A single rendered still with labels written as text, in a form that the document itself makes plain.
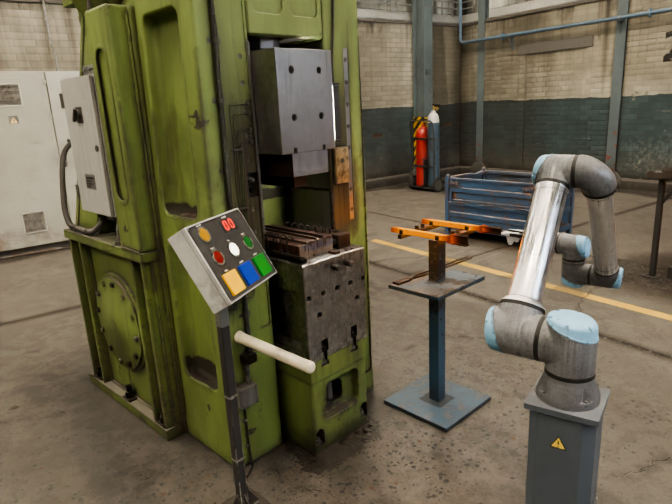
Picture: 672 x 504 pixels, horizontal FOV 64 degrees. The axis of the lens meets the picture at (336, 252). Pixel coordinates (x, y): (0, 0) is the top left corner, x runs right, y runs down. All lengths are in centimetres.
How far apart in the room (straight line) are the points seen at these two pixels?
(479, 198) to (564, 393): 446
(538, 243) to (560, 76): 864
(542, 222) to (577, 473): 81
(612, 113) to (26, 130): 840
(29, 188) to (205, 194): 526
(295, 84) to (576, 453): 163
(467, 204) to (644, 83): 438
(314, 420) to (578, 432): 116
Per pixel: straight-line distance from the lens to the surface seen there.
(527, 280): 190
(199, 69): 213
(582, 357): 182
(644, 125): 978
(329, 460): 260
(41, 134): 731
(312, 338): 234
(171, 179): 248
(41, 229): 737
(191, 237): 174
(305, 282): 224
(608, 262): 236
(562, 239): 247
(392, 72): 1055
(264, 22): 234
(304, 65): 226
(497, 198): 603
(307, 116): 226
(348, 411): 269
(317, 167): 230
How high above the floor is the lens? 154
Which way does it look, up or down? 15 degrees down
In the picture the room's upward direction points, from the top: 3 degrees counter-clockwise
